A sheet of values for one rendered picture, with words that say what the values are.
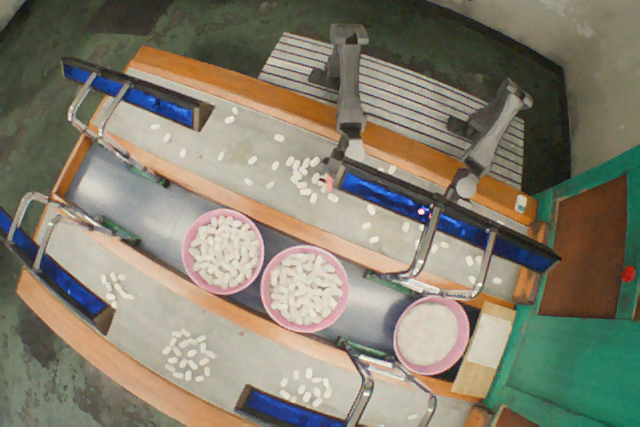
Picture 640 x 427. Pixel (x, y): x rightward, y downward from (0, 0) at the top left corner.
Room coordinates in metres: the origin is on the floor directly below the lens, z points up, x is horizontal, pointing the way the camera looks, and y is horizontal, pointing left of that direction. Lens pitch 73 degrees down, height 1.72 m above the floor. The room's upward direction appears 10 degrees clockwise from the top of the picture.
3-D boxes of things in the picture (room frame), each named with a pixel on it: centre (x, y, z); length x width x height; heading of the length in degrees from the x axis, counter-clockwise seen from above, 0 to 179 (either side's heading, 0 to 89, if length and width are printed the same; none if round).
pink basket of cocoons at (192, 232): (0.02, 0.26, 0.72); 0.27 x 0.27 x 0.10
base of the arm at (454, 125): (0.67, -0.57, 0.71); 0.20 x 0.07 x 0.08; 81
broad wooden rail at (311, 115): (0.54, 0.03, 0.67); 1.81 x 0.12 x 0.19; 77
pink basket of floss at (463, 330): (-0.13, -0.44, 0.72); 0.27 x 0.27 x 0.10
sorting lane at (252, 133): (0.33, 0.08, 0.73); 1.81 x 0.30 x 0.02; 77
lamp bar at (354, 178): (0.18, -0.34, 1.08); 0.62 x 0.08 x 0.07; 77
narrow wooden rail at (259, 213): (0.16, 0.11, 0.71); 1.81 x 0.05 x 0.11; 77
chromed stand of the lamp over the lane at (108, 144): (0.31, 0.63, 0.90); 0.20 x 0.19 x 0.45; 77
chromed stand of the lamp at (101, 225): (-0.08, 0.72, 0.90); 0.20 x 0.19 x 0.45; 77
